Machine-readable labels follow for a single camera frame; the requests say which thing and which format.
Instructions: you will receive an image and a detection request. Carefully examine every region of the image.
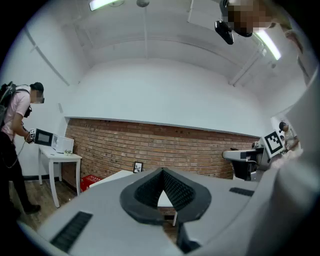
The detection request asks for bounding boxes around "red metal box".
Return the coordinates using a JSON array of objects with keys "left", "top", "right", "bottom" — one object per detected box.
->
[{"left": 80, "top": 174, "right": 103, "bottom": 193}]

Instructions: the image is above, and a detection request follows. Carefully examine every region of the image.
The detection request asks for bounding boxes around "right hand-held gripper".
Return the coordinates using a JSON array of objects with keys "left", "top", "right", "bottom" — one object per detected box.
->
[{"left": 222, "top": 129, "right": 285, "bottom": 169}]

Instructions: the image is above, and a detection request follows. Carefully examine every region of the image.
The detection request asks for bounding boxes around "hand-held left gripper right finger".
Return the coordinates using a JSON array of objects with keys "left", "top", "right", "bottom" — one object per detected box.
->
[{"left": 162, "top": 168, "right": 260, "bottom": 256}]

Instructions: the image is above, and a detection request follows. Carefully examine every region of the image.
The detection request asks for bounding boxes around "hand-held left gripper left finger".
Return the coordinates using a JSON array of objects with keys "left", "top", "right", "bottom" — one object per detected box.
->
[{"left": 37, "top": 167, "right": 181, "bottom": 256}]

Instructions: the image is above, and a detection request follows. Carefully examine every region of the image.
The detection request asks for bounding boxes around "long ceiling light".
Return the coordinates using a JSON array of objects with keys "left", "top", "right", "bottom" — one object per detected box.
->
[
  {"left": 252, "top": 29, "right": 282, "bottom": 61},
  {"left": 89, "top": 0, "right": 121, "bottom": 11}
]

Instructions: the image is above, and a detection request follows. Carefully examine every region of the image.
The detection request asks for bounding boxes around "white microwave oven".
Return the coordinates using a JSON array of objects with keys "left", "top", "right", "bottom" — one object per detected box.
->
[{"left": 34, "top": 128, "right": 75, "bottom": 154}]

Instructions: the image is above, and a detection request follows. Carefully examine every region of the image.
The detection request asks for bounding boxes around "white side table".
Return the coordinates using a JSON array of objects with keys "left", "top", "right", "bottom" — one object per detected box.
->
[{"left": 37, "top": 145, "right": 83, "bottom": 208}]

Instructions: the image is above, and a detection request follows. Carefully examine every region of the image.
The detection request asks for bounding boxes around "black head-mounted camera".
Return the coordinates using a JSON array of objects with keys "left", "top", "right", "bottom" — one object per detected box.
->
[{"left": 214, "top": 19, "right": 235, "bottom": 46}]

